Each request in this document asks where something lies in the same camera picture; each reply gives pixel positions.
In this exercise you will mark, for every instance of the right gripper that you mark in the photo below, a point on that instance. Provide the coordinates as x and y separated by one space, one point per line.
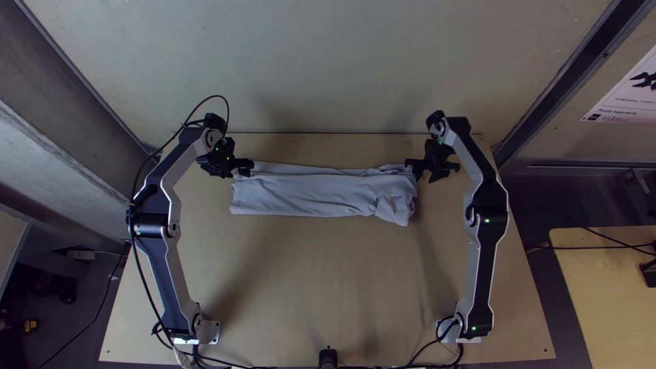
435 159

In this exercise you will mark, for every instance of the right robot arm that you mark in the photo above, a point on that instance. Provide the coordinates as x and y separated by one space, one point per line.
484 246

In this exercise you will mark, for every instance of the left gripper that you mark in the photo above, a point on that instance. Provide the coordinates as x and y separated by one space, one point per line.
225 165

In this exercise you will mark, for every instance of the white t-shirt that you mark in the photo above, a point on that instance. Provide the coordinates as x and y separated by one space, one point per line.
318 195

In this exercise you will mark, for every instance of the pale wooden side desk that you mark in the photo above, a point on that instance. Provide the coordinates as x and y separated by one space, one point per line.
605 307

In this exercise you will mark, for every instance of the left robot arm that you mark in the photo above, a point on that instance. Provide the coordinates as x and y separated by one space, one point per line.
159 266

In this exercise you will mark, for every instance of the white wall poster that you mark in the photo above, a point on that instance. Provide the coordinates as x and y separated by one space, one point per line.
628 97

